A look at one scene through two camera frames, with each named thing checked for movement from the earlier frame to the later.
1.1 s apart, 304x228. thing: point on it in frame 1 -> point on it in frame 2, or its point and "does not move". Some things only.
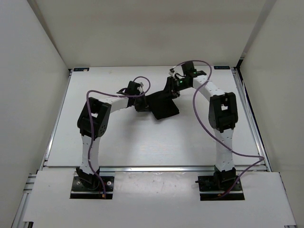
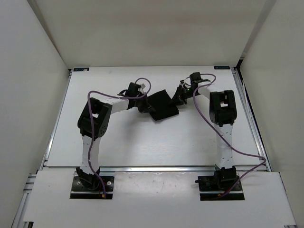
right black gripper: x=170 y=87 -> x=178 y=97
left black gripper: x=144 y=106 does not move
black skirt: x=161 y=104 does not move
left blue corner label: x=81 y=69 does not move
